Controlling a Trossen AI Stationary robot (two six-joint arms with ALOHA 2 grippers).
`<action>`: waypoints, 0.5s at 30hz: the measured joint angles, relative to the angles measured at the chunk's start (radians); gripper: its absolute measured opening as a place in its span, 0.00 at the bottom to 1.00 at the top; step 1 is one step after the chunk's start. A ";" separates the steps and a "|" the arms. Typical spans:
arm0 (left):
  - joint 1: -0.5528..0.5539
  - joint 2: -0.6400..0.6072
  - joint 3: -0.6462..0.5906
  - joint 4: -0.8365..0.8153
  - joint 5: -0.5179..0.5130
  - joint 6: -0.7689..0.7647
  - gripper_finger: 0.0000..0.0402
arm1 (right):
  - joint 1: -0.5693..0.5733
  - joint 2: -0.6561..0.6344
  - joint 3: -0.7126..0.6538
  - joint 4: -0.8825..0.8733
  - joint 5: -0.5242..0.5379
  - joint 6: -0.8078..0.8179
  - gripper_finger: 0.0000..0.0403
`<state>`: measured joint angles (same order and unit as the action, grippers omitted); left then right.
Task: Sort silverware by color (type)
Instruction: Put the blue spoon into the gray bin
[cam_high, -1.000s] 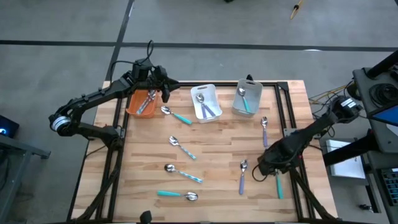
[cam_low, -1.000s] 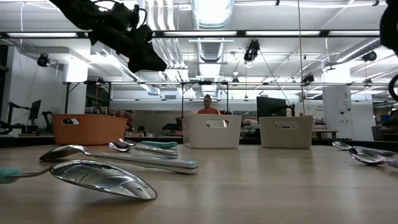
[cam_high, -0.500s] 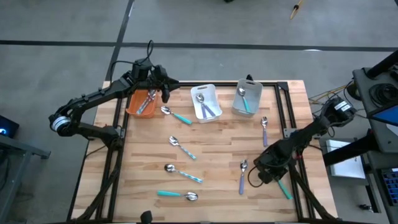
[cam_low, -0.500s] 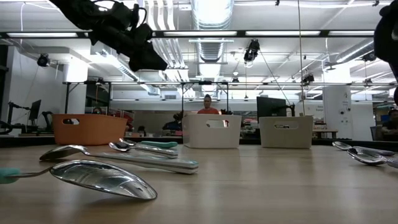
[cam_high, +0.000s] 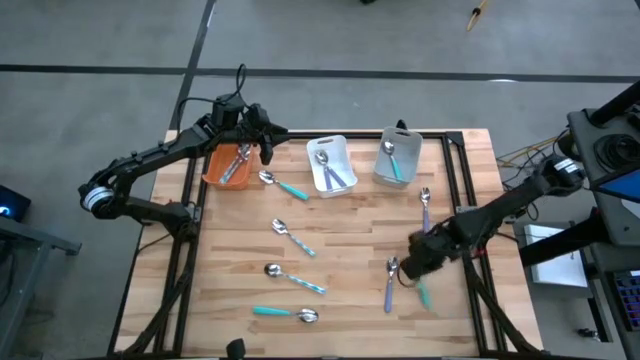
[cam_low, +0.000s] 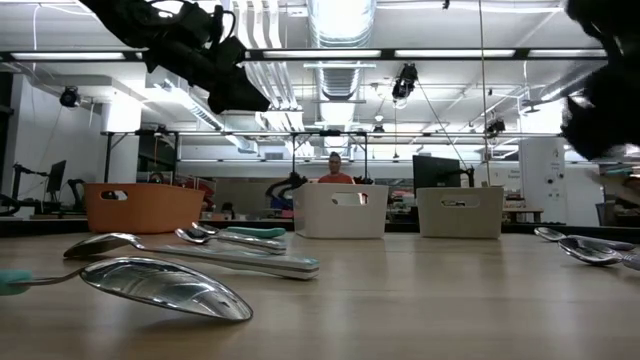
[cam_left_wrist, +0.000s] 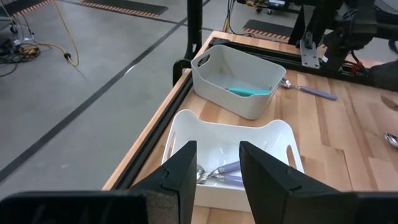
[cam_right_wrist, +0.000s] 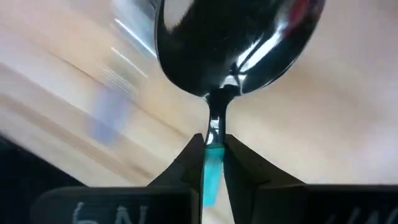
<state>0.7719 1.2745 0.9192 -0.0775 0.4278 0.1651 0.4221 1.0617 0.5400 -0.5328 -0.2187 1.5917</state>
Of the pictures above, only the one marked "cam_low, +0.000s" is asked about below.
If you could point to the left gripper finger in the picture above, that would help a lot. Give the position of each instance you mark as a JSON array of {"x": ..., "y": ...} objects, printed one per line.
[
  {"x": 235, "y": 92},
  {"x": 225, "y": 108}
]

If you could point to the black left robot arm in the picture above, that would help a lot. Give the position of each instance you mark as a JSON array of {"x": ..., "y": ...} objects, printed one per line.
[{"x": 120, "y": 20}]

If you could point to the black background robot arm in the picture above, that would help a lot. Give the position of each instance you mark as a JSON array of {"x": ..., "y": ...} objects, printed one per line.
[{"x": 280, "y": 187}]

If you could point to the LED light strip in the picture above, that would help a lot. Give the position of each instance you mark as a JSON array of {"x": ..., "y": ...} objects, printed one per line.
[
  {"x": 320, "y": 53},
  {"x": 65, "y": 56},
  {"x": 565, "y": 52},
  {"x": 450, "y": 52}
]

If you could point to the plain white pillar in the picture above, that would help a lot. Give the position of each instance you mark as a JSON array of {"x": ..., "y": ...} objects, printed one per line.
[{"x": 120, "y": 117}]

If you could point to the storage shelf with boxes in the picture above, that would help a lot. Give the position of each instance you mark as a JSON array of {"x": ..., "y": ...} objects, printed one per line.
[{"x": 622, "y": 210}]

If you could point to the person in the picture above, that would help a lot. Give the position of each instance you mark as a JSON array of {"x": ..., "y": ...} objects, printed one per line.
[
  {"x": 336, "y": 177},
  {"x": 157, "y": 178}
]

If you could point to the blue box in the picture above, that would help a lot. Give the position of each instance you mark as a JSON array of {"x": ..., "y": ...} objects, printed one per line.
[{"x": 282, "y": 204}]

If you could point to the wooden desk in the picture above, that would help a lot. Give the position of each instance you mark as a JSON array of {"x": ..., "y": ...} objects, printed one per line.
[{"x": 522, "y": 212}]

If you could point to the orange plastic bin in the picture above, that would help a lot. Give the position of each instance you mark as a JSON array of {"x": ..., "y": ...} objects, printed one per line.
[{"x": 142, "y": 210}]

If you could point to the white plastic bin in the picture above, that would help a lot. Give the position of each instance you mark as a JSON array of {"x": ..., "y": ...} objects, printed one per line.
[{"x": 320, "y": 220}]

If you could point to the small black monitor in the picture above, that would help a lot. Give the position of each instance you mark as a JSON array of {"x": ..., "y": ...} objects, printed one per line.
[{"x": 56, "y": 175}]

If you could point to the black computer monitor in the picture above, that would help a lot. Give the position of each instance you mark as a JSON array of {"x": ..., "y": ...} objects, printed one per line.
[{"x": 435, "y": 172}]

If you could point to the grey plastic bin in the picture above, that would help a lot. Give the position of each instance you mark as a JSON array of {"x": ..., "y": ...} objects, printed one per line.
[{"x": 460, "y": 222}]

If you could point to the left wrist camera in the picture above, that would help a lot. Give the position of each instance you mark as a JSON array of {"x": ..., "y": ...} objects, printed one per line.
[{"x": 195, "y": 25}]

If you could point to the silver slanted ventilation duct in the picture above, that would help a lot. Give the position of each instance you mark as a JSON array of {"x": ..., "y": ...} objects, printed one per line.
[{"x": 552, "y": 92}]

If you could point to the white pillar with wall devices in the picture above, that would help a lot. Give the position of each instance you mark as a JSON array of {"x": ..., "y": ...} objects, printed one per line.
[{"x": 542, "y": 175}]

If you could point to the black ceiling camera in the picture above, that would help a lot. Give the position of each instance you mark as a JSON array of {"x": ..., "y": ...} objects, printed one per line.
[
  {"x": 70, "y": 97},
  {"x": 405, "y": 82},
  {"x": 495, "y": 126}
]

